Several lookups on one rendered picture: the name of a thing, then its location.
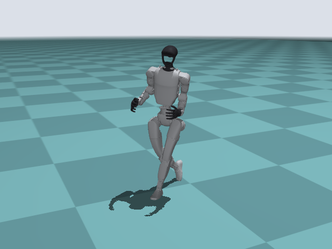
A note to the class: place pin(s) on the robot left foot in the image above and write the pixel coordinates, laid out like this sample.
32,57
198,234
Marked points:
156,195

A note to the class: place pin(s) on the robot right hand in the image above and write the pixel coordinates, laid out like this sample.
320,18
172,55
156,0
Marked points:
134,104

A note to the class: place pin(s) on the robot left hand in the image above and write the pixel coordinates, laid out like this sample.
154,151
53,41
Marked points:
176,113

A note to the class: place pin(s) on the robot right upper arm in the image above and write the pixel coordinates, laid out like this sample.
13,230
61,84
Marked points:
150,80

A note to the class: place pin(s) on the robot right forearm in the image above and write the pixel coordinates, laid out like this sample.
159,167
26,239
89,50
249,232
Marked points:
144,96

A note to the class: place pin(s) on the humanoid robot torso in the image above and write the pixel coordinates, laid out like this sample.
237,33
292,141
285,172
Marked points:
166,91

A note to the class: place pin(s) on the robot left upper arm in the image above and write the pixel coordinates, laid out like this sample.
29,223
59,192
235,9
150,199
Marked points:
184,79

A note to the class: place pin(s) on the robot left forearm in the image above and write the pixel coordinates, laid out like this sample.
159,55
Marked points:
182,105

